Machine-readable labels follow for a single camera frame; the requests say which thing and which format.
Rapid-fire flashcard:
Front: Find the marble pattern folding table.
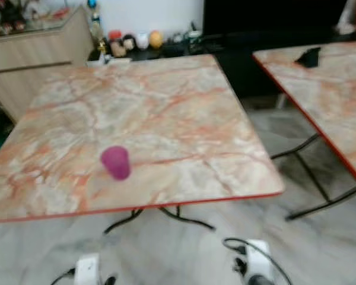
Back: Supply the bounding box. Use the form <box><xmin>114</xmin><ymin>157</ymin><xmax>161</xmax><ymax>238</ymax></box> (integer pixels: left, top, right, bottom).
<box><xmin>252</xmin><ymin>42</ymin><xmax>356</xmax><ymax>221</ymax></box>
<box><xmin>0</xmin><ymin>53</ymin><xmax>285</xmax><ymax>233</ymax></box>

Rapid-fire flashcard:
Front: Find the small black object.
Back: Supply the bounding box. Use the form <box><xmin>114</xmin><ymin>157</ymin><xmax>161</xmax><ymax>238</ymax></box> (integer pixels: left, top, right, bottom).
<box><xmin>294</xmin><ymin>47</ymin><xmax>322</xmax><ymax>68</ymax></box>

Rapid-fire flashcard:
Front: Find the black television console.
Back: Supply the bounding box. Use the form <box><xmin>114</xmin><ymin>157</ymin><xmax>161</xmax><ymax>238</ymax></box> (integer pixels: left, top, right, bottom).
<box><xmin>88</xmin><ymin>31</ymin><xmax>356</xmax><ymax>99</ymax></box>

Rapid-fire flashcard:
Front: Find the black television screen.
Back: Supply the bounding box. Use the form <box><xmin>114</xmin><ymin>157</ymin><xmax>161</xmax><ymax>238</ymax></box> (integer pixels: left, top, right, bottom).
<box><xmin>203</xmin><ymin>0</ymin><xmax>351</xmax><ymax>36</ymax></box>

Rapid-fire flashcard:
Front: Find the orange egg figurine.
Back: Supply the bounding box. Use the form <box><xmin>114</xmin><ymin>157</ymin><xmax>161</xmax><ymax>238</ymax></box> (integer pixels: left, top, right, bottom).
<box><xmin>149</xmin><ymin>30</ymin><xmax>164</xmax><ymax>49</ymax></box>

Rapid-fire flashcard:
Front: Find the white egg figurine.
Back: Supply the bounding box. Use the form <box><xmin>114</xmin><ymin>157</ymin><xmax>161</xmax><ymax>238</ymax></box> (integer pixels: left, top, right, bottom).
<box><xmin>135</xmin><ymin>33</ymin><xmax>150</xmax><ymax>50</ymax></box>

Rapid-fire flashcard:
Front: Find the purple plastic cup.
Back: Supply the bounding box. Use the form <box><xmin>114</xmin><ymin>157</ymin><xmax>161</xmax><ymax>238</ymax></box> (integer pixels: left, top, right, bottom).
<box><xmin>100</xmin><ymin>146</ymin><xmax>132</xmax><ymax>181</ymax></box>

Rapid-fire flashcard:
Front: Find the dark brown figurine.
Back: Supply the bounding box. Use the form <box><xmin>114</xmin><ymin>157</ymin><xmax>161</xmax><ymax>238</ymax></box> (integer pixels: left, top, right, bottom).
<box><xmin>122</xmin><ymin>34</ymin><xmax>136</xmax><ymax>52</ymax></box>

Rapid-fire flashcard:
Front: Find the small white flat object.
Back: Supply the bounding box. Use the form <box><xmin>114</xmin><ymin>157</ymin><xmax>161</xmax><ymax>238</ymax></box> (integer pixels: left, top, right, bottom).
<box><xmin>86</xmin><ymin>56</ymin><xmax>132</xmax><ymax>67</ymax></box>

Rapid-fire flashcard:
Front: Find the tall trophy with blue top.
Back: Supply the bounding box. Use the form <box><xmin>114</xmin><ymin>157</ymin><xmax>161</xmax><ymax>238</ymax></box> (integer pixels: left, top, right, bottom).
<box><xmin>87</xmin><ymin>0</ymin><xmax>107</xmax><ymax>55</ymax></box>

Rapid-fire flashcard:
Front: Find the light wooden cabinet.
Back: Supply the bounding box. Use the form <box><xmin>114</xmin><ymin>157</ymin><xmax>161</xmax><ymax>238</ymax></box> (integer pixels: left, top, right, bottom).
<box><xmin>0</xmin><ymin>7</ymin><xmax>96</xmax><ymax>122</ymax></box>

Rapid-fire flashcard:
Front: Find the dark figurine group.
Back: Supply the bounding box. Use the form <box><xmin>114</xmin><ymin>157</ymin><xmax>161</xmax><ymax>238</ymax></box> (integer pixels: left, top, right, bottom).
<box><xmin>0</xmin><ymin>0</ymin><xmax>28</xmax><ymax>35</ymax></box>

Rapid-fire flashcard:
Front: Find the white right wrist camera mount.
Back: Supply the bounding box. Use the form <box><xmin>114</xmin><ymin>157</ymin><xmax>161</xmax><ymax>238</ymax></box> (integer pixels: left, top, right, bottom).
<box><xmin>246</xmin><ymin>239</ymin><xmax>274</xmax><ymax>280</ymax></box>

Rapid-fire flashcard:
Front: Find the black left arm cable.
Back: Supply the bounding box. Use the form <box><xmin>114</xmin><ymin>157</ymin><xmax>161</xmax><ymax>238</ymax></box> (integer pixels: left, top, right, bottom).
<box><xmin>50</xmin><ymin>268</ymin><xmax>78</xmax><ymax>285</ymax></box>

